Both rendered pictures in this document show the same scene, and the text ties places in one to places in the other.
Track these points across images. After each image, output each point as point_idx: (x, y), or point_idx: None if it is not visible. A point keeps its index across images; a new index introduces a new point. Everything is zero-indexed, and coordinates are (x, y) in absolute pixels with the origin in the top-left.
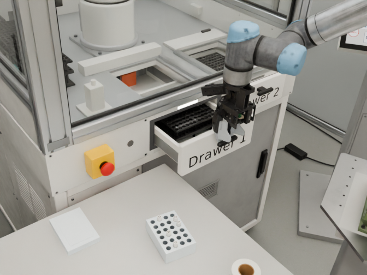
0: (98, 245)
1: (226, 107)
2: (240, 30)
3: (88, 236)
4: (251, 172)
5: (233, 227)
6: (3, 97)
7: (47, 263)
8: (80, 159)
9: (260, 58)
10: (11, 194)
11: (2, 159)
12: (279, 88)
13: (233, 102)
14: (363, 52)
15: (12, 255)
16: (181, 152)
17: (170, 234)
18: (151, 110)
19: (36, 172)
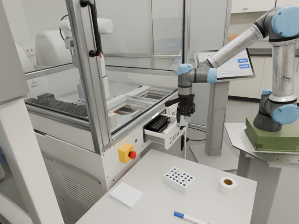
0: (143, 198)
1: (183, 107)
2: (185, 66)
3: (137, 194)
4: (179, 147)
5: (204, 166)
6: (59, 133)
7: (121, 218)
8: (116, 154)
9: (198, 78)
10: (57, 198)
11: (50, 178)
12: None
13: (185, 104)
14: None
15: (98, 221)
16: (166, 136)
17: (180, 178)
18: (142, 120)
19: (89, 170)
